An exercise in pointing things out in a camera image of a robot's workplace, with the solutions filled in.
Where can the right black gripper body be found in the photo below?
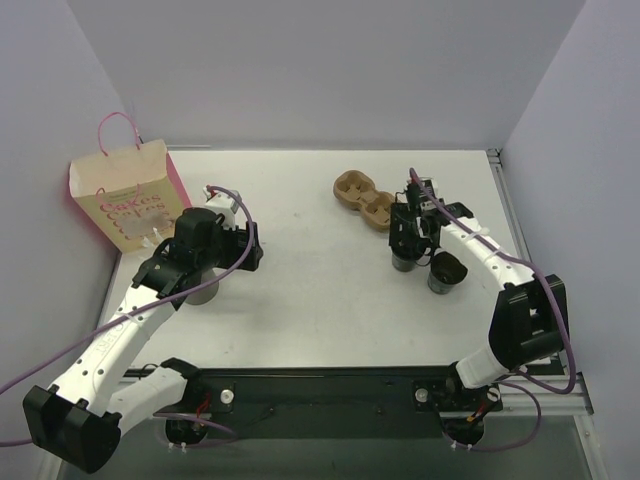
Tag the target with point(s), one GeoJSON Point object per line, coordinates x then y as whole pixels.
{"type": "Point", "coordinates": [405, 238]}

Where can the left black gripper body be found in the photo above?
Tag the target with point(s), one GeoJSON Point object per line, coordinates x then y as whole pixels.
{"type": "Point", "coordinates": [245, 247]}

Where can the dark transparent coffee cup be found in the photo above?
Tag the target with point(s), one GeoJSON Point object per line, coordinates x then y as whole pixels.
{"type": "Point", "coordinates": [403, 263]}

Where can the brown cardboard cup carrier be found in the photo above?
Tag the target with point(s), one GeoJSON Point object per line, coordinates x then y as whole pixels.
{"type": "Point", "coordinates": [356, 191]}

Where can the pink and beige paper bag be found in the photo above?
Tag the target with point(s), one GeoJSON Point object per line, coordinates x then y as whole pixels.
{"type": "Point", "coordinates": [134, 195]}

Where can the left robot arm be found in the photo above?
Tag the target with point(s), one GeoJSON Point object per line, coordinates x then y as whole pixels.
{"type": "Point", "coordinates": [83, 414]}

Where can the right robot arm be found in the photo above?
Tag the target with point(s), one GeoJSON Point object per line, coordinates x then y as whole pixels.
{"type": "Point", "coordinates": [458, 232]}

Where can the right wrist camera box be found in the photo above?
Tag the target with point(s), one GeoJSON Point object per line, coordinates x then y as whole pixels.
{"type": "Point", "coordinates": [421, 190]}

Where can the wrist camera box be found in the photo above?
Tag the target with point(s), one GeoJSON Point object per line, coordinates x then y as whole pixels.
{"type": "Point", "coordinates": [224, 204]}
{"type": "Point", "coordinates": [421, 190]}

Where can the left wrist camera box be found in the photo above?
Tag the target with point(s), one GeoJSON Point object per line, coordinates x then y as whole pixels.
{"type": "Point", "coordinates": [224, 204]}

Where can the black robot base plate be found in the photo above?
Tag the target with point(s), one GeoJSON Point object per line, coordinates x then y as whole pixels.
{"type": "Point", "coordinates": [407, 402]}

